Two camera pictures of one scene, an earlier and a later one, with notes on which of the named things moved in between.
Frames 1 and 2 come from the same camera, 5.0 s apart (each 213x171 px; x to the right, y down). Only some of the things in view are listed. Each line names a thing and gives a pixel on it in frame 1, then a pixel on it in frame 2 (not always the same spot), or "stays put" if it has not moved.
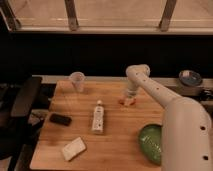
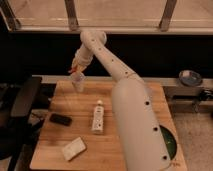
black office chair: x=17 y=129 stays put
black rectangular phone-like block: x=66 y=120 stays put
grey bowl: x=189 y=77 stays put
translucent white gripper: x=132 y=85 to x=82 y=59
